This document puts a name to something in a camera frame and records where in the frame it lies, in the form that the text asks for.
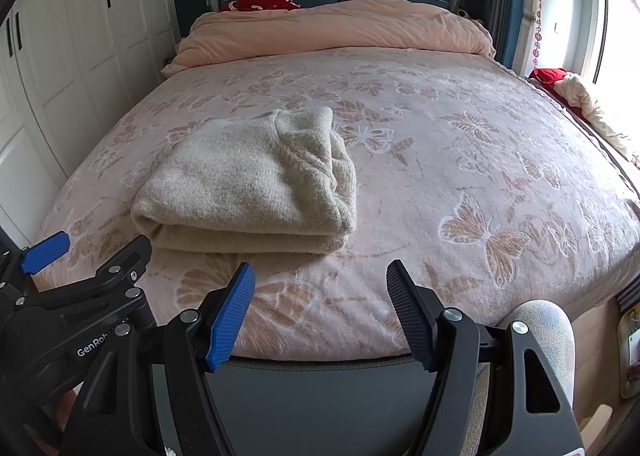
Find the red cloth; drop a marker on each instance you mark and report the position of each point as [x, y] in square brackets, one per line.
[550, 75]

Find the dark bed frame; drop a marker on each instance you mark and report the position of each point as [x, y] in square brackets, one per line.
[310, 406]

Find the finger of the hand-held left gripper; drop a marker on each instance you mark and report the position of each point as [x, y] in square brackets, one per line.
[125, 258]
[45, 251]

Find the cream crumpled cloth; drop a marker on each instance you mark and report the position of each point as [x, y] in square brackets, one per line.
[600, 115]

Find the white wardrobe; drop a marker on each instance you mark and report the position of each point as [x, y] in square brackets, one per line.
[90, 60]

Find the window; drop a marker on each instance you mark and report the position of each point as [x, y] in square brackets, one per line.
[620, 10]

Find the person's patterned trouser leg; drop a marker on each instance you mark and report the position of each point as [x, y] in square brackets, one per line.
[545, 331]

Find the cream knitted sweater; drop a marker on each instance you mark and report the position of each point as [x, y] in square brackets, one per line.
[240, 186]

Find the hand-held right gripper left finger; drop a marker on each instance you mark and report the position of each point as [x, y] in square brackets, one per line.
[232, 316]

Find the white red patterned curtain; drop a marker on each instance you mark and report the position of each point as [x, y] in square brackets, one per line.
[537, 10]

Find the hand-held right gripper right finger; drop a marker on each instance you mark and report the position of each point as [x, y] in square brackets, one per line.
[407, 316]

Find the pink butterfly blanket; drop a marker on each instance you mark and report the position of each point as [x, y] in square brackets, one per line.
[450, 160]

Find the pink duvet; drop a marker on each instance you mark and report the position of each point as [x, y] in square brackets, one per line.
[325, 25]

